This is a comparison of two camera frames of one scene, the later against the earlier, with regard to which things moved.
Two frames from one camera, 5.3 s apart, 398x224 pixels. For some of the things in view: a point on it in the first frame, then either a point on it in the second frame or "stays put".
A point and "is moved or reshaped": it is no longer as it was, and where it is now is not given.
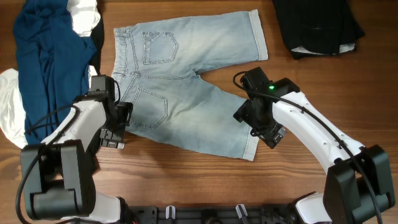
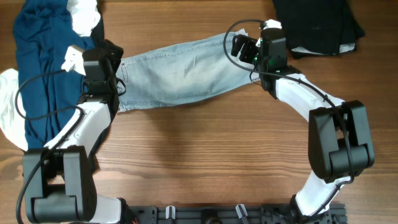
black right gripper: [270, 135] → [237, 46]
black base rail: [251, 214] stays put
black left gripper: [112, 138] → [118, 52]
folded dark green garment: [323, 27] stays put
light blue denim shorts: [157, 68] is moved or reshaped
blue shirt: [53, 60] stays put
